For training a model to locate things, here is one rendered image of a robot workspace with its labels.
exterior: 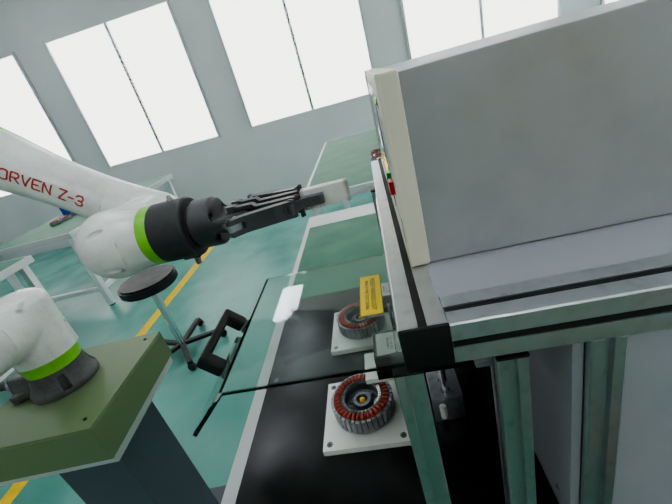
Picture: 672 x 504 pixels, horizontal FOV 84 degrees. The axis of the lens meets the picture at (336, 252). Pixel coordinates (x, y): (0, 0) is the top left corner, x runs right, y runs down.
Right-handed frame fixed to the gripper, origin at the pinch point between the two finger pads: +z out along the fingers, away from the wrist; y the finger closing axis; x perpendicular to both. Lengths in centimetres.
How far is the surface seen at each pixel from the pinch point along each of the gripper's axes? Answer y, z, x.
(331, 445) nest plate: 10.3, -9.1, -39.8
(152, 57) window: -468, -240, 90
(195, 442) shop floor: -60, -100, -118
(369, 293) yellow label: 10.3, 3.7, -11.5
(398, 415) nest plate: 6.1, 2.7, -39.8
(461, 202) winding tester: 14.2, 15.8, -0.1
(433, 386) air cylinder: 4.8, 9.6, -35.6
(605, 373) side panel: 24.7, 24.7, -15.7
